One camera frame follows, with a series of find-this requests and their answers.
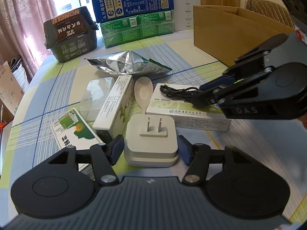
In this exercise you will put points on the white tablet medicine box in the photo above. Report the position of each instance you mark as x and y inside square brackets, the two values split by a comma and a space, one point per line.
[185, 115]

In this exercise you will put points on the green wrapped carton pack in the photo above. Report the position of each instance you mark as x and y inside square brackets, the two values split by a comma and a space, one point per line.
[129, 29]

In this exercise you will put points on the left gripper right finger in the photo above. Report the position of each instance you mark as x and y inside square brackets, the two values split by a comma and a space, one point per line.
[196, 157]

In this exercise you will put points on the white tall box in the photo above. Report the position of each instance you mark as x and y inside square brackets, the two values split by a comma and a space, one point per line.
[183, 14]

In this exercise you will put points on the pink white paper envelope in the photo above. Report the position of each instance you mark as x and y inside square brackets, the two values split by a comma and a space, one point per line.
[11, 93]

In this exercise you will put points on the checked tablecloth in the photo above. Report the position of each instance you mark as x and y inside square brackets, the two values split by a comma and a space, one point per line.
[57, 88]

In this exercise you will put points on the clear plastic case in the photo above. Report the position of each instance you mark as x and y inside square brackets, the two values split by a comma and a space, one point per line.
[94, 97]

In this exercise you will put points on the blue milk carton box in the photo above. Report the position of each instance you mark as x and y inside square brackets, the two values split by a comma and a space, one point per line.
[108, 10]

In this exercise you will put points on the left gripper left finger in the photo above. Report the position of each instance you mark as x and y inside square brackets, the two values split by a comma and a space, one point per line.
[104, 157]

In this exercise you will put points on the black Honglu food container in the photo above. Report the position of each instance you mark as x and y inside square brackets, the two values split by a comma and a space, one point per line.
[71, 34]

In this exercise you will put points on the slim white green medicine box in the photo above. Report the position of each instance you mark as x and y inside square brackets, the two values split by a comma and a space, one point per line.
[113, 115]

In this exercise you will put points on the beige plastic spoon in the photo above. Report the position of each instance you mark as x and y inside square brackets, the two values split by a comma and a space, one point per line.
[143, 91]

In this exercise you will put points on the pink curtain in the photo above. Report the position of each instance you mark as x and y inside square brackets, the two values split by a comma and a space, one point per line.
[22, 31]

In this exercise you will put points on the silver green tea bag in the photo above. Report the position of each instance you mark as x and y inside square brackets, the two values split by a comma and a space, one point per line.
[128, 63]

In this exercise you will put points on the white plug night light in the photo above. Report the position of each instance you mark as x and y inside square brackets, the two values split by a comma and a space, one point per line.
[151, 141]

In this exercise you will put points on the quilted beige chair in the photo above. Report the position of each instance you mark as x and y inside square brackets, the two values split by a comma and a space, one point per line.
[271, 10]

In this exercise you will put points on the brown cardboard box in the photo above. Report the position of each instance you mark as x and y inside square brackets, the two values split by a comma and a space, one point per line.
[227, 32]

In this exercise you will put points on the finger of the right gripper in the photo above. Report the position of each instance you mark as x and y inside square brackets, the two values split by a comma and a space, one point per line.
[248, 64]
[214, 95]

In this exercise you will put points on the green white spray box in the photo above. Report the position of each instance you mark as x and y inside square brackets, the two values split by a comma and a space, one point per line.
[72, 130]

